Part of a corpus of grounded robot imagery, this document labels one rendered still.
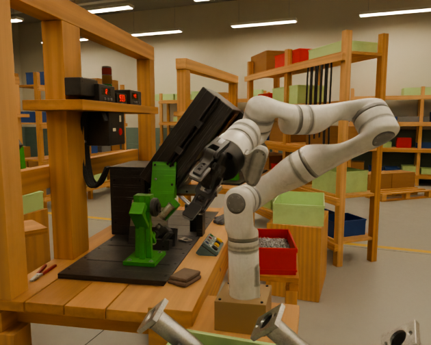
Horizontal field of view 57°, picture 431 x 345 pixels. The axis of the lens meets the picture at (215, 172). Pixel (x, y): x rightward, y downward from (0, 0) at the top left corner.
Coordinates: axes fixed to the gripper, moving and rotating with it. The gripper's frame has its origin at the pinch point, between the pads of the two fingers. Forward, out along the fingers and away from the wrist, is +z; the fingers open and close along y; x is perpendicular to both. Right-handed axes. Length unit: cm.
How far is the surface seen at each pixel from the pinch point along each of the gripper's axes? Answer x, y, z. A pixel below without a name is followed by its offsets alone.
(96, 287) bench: -36, -80, -18
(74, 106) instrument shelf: -74, -39, -53
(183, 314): -1, -63, -15
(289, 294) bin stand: 27, -96, -66
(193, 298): -2, -65, -23
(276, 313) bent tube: 20.2, -1.1, 11.7
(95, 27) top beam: -101, -30, -98
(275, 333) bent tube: 21.2, -3.2, 13.1
